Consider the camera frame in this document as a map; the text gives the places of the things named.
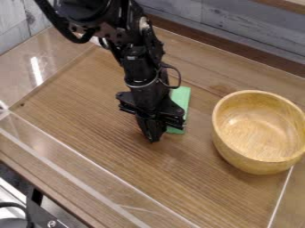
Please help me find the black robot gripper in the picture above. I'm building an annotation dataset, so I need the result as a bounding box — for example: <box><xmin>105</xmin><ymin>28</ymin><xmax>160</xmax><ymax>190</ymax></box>
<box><xmin>115</xmin><ymin>83</ymin><xmax>184</xmax><ymax>143</ymax></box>

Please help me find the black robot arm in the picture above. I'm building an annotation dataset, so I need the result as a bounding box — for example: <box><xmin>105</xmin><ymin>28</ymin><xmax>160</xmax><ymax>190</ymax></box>
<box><xmin>33</xmin><ymin>0</ymin><xmax>184</xmax><ymax>143</ymax></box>

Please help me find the green foam block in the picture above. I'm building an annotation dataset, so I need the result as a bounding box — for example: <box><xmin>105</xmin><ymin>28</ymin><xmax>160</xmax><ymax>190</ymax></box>
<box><xmin>167</xmin><ymin>86</ymin><xmax>191</xmax><ymax>134</ymax></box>

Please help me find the wooden bowl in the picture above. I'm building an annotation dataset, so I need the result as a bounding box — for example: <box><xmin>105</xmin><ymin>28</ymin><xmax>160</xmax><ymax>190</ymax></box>
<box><xmin>212</xmin><ymin>90</ymin><xmax>305</xmax><ymax>175</ymax></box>

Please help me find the clear acrylic front barrier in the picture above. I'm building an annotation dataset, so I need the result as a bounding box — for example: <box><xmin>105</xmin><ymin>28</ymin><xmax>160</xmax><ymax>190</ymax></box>
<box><xmin>0</xmin><ymin>102</ymin><xmax>199</xmax><ymax>228</ymax></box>

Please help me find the black metal table frame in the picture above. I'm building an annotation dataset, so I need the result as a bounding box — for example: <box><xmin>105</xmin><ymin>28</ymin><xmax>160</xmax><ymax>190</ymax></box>
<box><xmin>27</xmin><ymin>187</ymin><xmax>77</xmax><ymax>228</ymax></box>

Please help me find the black cable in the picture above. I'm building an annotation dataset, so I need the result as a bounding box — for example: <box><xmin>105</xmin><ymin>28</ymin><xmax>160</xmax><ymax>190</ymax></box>
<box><xmin>0</xmin><ymin>202</ymin><xmax>35</xmax><ymax>228</ymax></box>

